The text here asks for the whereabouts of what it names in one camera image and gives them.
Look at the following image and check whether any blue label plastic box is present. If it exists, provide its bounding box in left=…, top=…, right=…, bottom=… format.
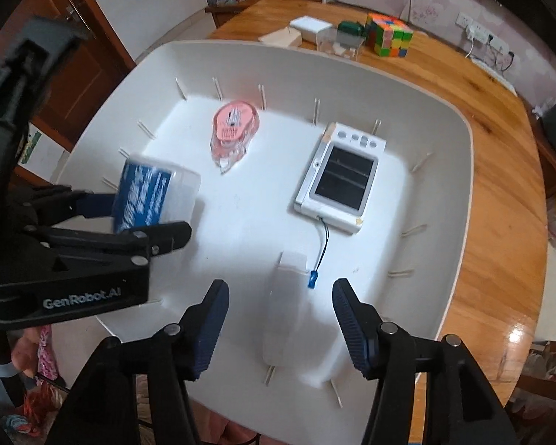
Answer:
left=112, top=155, right=201, bottom=233

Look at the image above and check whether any white 33W charger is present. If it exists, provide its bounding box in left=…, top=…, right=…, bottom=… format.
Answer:
left=289, top=15, right=333, bottom=44

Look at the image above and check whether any colourful puzzle cube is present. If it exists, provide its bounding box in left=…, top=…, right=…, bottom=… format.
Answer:
left=364, top=13, right=414, bottom=58

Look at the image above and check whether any translucent plastic box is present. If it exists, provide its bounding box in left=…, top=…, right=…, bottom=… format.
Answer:
left=262, top=251, right=309, bottom=367

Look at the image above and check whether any pink correction tape dispenser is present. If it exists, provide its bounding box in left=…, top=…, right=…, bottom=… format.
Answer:
left=210, top=100, right=260, bottom=174

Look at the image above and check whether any white handheld device with screen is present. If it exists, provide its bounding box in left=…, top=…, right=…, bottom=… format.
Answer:
left=293, top=123, right=387, bottom=234

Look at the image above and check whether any white plastic tray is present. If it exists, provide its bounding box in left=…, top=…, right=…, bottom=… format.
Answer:
left=60, top=40, right=473, bottom=444

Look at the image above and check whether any clear plastic box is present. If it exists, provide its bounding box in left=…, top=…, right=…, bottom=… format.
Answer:
left=316, top=28, right=364, bottom=61

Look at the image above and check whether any white router box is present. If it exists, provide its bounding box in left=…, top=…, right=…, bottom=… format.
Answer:
left=469, top=56, right=517, bottom=95

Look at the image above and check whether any white wall power strip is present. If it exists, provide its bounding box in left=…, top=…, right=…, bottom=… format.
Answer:
left=456, top=12, right=510, bottom=55

